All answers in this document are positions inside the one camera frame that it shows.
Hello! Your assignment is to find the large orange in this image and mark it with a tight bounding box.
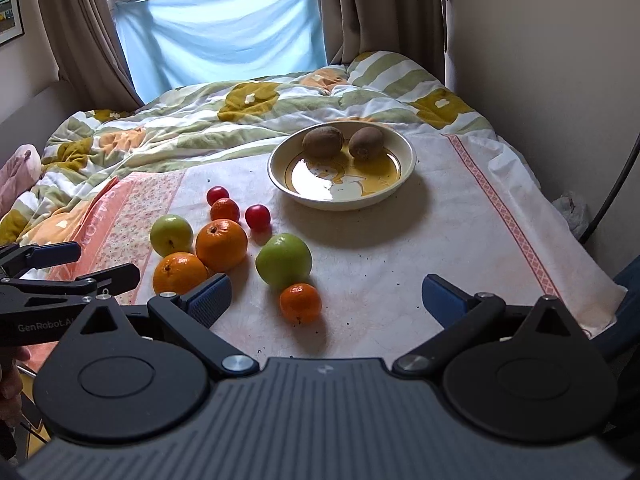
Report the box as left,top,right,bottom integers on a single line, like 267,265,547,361
152,252,209,296
195,220,249,273

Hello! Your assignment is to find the reddish small mandarin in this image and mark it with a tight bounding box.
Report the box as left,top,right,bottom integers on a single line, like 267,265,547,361
210,198,241,223

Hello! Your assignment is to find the pink plush toy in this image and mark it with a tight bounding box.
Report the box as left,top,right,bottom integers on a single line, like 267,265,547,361
0,144,42,217

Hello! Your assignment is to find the small green apple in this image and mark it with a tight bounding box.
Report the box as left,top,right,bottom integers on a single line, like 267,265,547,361
150,214,194,257

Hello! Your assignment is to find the cream ceramic bowl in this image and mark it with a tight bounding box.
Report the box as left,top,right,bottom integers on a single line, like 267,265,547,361
267,121,417,211

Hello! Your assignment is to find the small orange mandarin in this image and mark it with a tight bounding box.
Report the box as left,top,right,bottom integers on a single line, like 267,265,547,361
279,283,322,324

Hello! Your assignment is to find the black cable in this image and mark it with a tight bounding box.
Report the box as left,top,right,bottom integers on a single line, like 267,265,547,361
580,132,640,247

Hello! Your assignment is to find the person's left hand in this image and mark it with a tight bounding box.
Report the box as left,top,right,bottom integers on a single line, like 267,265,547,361
0,347,32,427

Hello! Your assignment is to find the brown kiwi with green sticker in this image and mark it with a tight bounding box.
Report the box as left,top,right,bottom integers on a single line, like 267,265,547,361
302,126,345,158

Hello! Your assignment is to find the white cloth with pink border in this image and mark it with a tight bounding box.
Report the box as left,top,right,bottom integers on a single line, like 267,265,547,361
47,130,628,361

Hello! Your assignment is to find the striped floral blanket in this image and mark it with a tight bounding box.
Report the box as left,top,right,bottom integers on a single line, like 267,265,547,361
0,51,501,281

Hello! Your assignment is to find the white plastic bag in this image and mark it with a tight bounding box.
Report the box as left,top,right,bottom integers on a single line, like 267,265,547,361
551,192,592,239

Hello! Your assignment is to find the framed wall picture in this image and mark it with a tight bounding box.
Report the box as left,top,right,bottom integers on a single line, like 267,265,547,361
0,0,26,47

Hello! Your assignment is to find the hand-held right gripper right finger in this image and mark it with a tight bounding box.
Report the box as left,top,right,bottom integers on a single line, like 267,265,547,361
391,274,591,376

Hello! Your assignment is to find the light blue window cloth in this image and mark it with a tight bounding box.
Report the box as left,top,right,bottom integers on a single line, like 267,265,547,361
115,0,328,106

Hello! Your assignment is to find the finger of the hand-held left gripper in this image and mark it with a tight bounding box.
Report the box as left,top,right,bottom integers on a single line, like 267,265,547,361
0,262,141,307
0,241,82,276

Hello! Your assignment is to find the grey padded headboard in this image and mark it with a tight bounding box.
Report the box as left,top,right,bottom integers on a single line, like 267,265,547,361
0,79,146,171

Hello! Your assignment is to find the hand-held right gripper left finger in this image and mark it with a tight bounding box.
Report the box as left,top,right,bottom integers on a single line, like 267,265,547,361
65,274,260,380

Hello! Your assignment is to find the beige curtain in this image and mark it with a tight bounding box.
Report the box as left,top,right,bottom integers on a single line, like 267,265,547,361
309,0,447,81
30,0,147,111

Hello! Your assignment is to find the large green apple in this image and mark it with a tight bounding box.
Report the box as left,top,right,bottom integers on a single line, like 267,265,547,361
255,233,313,291

